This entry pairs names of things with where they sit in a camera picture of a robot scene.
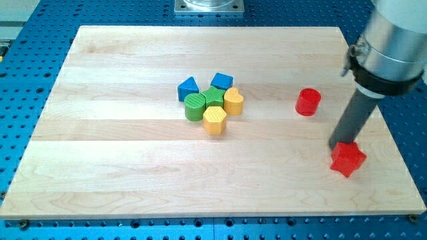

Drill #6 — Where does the blue triangle block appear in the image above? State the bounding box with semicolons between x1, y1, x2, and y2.
177;77;199;101

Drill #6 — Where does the yellow hexagon block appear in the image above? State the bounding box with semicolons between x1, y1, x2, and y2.
203;106;227;135

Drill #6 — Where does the red star block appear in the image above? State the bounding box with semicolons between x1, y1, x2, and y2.
330;142;367;178

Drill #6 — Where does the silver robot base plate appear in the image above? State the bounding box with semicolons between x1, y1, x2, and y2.
174;0;245;14

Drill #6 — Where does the wooden board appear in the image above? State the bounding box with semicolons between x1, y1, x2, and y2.
1;26;426;220

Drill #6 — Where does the green cylinder block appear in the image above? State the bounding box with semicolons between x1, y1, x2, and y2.
184;93;206;121

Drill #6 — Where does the red cylinder block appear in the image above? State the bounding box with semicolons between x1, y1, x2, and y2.
295;88;322;116

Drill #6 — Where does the blue cube block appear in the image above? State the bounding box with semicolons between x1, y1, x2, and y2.
210;73;234;90

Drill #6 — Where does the yellow heart block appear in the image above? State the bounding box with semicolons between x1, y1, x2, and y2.
224;87;244;115

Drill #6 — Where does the green star block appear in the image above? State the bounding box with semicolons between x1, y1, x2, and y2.
201;85;226;109

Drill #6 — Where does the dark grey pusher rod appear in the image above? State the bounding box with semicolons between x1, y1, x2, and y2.
328;89;380;150

